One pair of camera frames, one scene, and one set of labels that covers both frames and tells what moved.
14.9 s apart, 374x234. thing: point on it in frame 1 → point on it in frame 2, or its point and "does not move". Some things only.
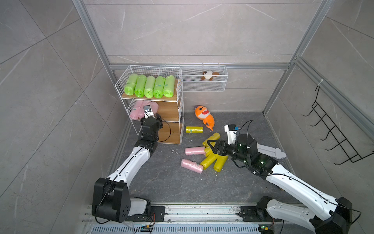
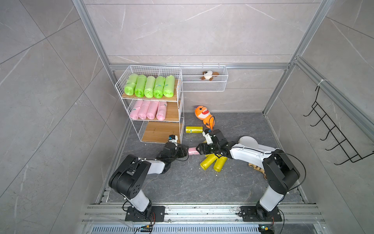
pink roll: (193, 166) → (161, 110)
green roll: (140, 87) does not move
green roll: (158, 88) does not move
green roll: (149, 87) does not move
